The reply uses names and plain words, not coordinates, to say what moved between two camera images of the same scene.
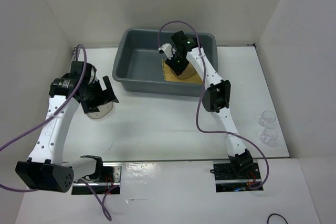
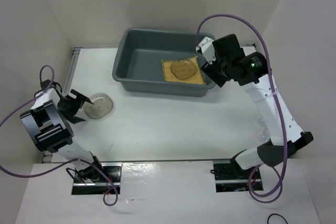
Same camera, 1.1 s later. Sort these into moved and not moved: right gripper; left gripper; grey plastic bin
Moved: right gripper; left gripper
Not moved: grey plastic bin
